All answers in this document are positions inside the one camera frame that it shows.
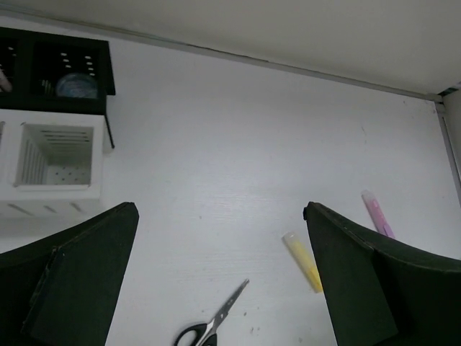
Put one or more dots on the purple highlighter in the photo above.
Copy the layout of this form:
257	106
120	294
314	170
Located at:
376	214

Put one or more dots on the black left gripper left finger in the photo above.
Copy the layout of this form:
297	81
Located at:
64	288

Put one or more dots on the yellow highlighter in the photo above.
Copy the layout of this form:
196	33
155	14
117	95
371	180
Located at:
303	260

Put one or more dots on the white slotted organizer box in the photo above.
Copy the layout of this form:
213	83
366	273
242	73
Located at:
51	164

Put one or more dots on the black handled scissors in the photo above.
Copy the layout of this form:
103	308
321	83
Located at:
206	333

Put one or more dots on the red pen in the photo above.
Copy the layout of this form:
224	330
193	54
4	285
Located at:
5	84

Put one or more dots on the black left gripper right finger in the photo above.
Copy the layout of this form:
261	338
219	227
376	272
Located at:
380	291

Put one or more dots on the black slotted organizer box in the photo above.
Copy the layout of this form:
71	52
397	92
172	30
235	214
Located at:
34	62

